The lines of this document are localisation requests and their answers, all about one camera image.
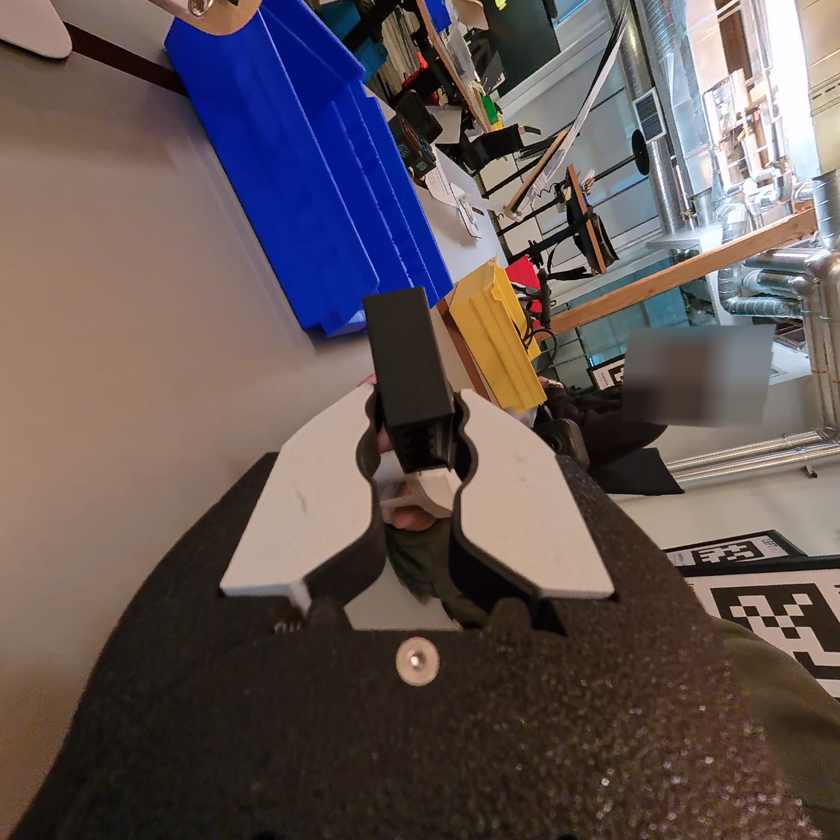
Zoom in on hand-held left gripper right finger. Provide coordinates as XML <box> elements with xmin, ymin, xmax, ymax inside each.
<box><xmin>452</xmin><ymin>389</ymin><xmax>616</xmax><ymax>600</ymax></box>

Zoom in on yellow plastic bin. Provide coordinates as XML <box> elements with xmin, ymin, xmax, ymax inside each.
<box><xmin>449</xmin><ymin>259</ymin><xmax>548</xmax><ymax>412</ymax></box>

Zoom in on black device with green digits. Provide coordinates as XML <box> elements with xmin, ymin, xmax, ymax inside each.
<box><xmin>386</xmin><ymin>91</ymin><xmax>445</xmax><ymax>177</ymax></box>

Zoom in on small printed marker board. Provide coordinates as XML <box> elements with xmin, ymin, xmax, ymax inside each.
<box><xmin>663</xmin><ymin>530</ymin><xmax>807</xmax><ymax>568</ymax></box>

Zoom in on black hanging bag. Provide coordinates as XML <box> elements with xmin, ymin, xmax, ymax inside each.
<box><xmin>564</xmin><ymin>200</ymin><xmax>620</xmax><ymax>275</ymax></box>

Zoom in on blue plastic storage bin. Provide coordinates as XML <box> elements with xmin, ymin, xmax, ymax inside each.
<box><xmin>164</xmin><ymin>0</ymin><xmax>455</xmax><ymax>340</ymax></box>

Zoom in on grey metal pipes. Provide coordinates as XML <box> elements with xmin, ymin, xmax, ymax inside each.
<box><xmin>715</xmin><ymin>171</ymin><xmax>840</xmax><ymax>434</ymax></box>

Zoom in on red plastic bin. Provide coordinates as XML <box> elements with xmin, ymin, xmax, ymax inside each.
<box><xmin>504</xmin><ymin>255</ymin><xmax>544</xmax><ymax>291</ymax></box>

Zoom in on silver ventilation duct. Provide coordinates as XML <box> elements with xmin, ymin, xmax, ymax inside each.
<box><xmin>607</xmin><ymin>0</ymin><xmax>697</xmax><ymax>234</ymax></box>

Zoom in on white rounded plate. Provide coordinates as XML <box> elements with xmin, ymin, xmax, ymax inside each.
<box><xmin>0</xmin><ymin>0</ymin><xmax>72</xmax><ymax>60</ymax></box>

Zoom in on wooden beam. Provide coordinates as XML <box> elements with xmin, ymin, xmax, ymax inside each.
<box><xmin>550</xmin><ymin>209</ymin><xmax>821</xmax><ymax>334</ymax></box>

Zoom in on wooden piece with screw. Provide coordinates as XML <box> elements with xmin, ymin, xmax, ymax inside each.
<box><xmin>152</xmin><ymin>0</ymin><xmax>261</xmax><ymax>35</ymax></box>

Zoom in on black ethernet port box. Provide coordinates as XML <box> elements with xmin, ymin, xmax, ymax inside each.
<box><xmin>362</xmin><ymin>287</ymin><xmax>458</xmax><ymax>475</ymax></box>

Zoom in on white paper sheet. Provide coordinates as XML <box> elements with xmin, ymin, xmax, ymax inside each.
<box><xmin>425</xmin><ymin>157</ymin><xmax>501</xmax><ymax>242</ymax></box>

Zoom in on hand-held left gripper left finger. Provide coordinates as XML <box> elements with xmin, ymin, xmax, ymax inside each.
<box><xmin>220</xmin><ymin>385</ymin><xmax>385</xmax><ymax>610</ymax></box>

